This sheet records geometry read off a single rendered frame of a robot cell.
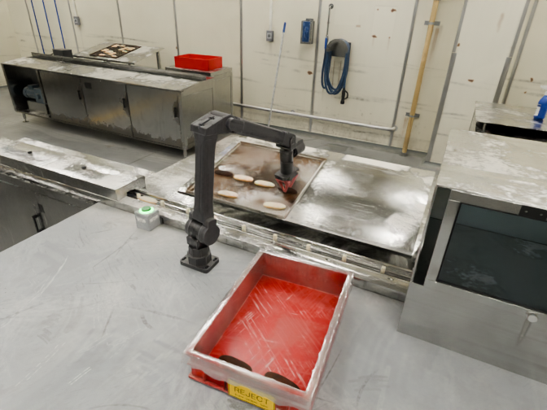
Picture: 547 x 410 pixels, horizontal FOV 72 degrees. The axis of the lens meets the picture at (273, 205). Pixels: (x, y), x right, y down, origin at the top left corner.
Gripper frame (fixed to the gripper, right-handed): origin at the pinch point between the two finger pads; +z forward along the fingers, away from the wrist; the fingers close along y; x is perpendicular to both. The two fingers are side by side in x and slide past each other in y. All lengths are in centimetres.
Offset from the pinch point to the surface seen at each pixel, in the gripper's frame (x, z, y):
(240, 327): -29, -1, -68
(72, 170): 92, -4, -47
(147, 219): 34, -2, -51
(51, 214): 109, 22, -60
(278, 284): -27, 2, -46
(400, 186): -41, 1, 29
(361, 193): -28.9, 1.2, 15.8
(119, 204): 58, 2, -48
